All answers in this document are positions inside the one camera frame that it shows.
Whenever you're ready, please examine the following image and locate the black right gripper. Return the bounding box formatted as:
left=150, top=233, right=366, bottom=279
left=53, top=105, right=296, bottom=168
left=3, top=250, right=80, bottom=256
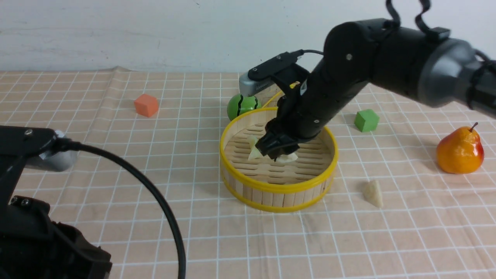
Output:
left=255, top=69, right=330, bottom=161

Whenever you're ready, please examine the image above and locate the white dumpling front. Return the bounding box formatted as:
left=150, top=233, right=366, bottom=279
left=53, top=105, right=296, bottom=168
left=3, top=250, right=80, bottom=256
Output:
left=276, top=153, right=299, bottom=164

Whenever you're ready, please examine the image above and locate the white dumpling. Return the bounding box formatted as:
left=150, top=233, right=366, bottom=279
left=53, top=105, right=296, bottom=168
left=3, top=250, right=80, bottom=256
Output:
left=276, top=153, right=299, bottom=164
left=362, top=180, right=383, bottom=208

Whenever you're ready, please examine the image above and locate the green dumpling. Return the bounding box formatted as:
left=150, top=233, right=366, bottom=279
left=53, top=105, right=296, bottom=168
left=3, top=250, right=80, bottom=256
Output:
left=247, top=135, right=263, bottom=161

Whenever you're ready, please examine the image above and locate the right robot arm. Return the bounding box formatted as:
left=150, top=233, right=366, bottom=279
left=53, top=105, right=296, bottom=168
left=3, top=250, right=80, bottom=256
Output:
left=247, top=18, right=495, bottom=160

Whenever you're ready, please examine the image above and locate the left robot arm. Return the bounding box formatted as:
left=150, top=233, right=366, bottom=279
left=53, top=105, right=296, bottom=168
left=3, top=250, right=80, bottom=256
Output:
left=0, top=126, right=113, bottom=279

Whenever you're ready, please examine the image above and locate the bamboo steamer tray yellow rim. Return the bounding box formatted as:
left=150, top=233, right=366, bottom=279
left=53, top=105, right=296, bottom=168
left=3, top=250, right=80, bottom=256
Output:
left=219, top=107, right=339, bottom=213

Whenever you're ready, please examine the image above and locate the bamboo steamer lid yellow rim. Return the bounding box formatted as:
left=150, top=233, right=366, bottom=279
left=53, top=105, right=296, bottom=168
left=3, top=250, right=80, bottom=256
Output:
left=258, top=88, right=283, bottom=108

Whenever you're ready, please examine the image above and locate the green toy watermelon ball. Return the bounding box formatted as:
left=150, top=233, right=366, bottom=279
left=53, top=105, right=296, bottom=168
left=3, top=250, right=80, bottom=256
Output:
left=227, top=94, right=262, bottom=121

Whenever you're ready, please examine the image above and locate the green foam cube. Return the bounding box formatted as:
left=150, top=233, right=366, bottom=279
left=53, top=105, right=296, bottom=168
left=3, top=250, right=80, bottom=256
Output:
left=354, top=109, right=380, bottom=133

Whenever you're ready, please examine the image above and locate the orange foam cube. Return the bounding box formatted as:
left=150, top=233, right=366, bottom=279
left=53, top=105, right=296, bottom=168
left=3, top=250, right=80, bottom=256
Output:
left=134, top=94, right=159, bottom=118

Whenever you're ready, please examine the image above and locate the beige checkered tablecloth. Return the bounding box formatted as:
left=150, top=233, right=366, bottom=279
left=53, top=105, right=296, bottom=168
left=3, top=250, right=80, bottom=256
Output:
left=0, top=68, right=495, bottom=279

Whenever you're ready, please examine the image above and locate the orange toy pear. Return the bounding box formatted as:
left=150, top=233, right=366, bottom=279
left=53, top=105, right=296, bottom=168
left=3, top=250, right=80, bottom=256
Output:
left=436, top=122, right=485, bottom=174

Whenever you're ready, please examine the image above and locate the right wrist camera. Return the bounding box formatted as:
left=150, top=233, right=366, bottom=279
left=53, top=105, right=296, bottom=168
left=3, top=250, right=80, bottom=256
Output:
left=239, top=50, right=309, bottom=97

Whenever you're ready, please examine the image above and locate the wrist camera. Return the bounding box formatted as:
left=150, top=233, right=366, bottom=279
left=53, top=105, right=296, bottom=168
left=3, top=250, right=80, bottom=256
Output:
left=0, top=126, right=78, bottom=172
left=239, top=50, right=309, bottom=97

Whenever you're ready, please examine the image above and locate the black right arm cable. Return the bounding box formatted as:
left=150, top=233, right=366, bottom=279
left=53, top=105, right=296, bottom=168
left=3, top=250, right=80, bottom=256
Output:
left=298, top=0, right=496, bottom=113

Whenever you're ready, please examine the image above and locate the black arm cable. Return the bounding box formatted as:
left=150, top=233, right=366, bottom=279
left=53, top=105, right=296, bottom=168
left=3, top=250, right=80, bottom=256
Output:
left=58, top=139, right=187, bottom=279
left=298, top=0, right=496, bottom=113

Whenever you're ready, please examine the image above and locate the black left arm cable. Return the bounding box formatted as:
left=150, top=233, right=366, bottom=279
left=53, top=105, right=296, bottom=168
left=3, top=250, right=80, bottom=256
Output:
left=58, top=139, right=187, bottom=279

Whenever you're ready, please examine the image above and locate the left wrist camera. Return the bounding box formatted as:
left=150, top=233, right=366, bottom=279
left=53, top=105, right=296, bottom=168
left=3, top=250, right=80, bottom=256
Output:
left=0, top=126, right=78, bottom=172

